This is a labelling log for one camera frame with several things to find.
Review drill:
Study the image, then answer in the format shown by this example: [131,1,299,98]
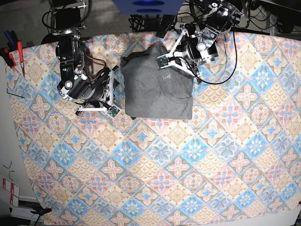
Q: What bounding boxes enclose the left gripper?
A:
[157,23,203,85]

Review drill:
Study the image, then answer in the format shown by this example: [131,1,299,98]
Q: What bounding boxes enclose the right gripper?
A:
[75,65,121,116]

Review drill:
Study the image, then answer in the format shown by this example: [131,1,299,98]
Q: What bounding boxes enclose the grey T-shirt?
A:
[120,41,193,120]

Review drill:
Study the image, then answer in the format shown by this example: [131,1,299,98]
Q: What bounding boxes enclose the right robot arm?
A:
[42,0,121,118]

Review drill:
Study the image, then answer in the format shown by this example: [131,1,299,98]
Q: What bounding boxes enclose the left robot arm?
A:
[157,0,245,83]

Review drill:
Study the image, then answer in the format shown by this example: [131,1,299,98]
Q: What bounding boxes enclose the white power strip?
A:
[174,22,186,30]

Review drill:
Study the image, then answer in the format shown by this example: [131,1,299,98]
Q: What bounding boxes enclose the patterned tablecloth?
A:
[5,33,301,226]

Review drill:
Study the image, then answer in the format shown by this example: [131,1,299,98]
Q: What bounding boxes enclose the black red clamp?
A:
[0,48,16,69]

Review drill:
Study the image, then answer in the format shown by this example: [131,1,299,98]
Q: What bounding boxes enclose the red white label tag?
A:
[0,178,20,207]

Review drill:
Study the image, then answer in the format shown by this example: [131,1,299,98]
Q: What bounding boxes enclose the black bottom clamp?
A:
[10,204,52,223]

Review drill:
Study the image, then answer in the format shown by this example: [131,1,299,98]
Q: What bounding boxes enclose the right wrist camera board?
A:
[107,106,120,118]

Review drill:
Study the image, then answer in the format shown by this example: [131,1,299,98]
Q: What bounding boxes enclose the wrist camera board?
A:
[157,56,169,69]
[107,106,120,118]

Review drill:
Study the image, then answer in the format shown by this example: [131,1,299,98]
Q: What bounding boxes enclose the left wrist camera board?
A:
[157,56,169,69]

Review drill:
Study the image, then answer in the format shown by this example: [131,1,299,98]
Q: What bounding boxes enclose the black centre bracket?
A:
[156,15,175,39]

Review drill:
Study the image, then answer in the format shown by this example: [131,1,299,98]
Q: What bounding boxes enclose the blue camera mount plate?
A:
[113,0,184,15]

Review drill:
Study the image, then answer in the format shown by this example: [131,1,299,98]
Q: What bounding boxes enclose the red handled screwdriver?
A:
[17,41,25,77]

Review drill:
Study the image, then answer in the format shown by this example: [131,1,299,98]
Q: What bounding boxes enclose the blue handled pliers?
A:
[4,30,18,50]

